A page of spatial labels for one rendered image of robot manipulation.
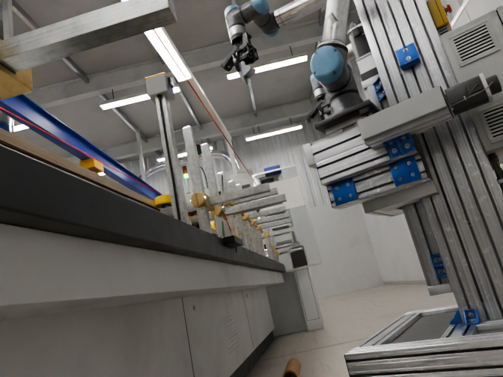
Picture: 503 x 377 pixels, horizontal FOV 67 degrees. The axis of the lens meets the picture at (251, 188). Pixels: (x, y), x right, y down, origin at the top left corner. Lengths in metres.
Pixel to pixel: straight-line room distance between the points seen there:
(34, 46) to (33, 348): 0.56
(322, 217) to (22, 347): 10.08
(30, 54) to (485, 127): 1.34
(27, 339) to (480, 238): 1.35
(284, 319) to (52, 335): 3.53
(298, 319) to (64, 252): 3.78
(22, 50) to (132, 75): 7.22
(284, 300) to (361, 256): 6.58
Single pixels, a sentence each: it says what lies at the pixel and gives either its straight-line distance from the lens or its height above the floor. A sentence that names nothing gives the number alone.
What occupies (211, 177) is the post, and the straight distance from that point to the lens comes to 1.71.
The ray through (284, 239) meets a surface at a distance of 4.16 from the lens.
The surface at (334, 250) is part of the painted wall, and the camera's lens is 10.61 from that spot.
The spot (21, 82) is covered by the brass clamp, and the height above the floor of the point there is 0.82.
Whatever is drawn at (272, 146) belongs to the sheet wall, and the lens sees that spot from 11.24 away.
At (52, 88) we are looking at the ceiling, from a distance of 8.42.
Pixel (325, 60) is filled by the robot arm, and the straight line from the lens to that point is 1.45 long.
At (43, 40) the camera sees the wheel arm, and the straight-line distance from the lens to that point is 0.59.
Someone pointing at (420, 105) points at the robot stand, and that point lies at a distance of 1.30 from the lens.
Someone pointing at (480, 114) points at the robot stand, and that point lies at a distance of 1.54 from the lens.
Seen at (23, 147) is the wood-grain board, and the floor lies 0.88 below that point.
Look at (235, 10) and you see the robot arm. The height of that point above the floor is 1.63.
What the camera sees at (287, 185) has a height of 1.54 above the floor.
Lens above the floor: 0.47
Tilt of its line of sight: 15 degrees up
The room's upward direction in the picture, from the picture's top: 12 degrees counter-clockwise
